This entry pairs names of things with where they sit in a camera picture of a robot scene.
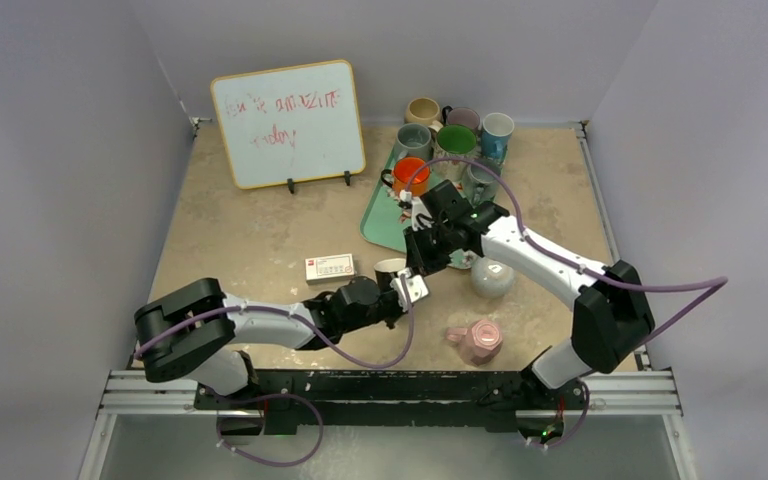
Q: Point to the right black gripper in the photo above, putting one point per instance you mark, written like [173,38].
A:
[423,252]

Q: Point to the mauve purple mug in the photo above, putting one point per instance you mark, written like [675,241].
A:
[461,116]

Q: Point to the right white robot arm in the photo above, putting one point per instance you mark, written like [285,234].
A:
[611,317]

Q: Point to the white speckled mug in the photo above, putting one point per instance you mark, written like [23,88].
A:
[491,279]

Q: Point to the beige brown mug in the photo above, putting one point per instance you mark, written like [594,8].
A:
[423,110]

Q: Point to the white whiteboard yellow frame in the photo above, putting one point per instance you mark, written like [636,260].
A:
[290,125]

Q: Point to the green floral tray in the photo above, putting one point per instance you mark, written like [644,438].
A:
[381,224]

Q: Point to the grey-blue upside-down mug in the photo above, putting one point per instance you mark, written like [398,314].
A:
[479,181]

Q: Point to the black mug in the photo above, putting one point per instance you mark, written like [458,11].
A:
[387,270]

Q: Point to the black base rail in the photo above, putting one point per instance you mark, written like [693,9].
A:
[496,401]

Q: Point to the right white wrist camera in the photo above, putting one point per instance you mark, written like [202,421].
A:
[414,213]

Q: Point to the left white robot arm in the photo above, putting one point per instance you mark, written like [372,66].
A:
[186,333]

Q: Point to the grey mug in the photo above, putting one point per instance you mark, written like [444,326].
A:
[413,140]

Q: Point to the pink faceted mug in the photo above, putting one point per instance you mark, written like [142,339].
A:
[477,344]

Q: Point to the small white card box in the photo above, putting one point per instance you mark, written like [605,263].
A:
[329,268]

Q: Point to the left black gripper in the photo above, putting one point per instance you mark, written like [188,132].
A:
[396,310]

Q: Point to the cream white mug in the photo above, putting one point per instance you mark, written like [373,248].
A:
[455,142]

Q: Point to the blue teal mug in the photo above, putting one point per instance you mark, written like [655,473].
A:
[497,128]

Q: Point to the orange mug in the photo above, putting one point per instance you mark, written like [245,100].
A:
[408,173]

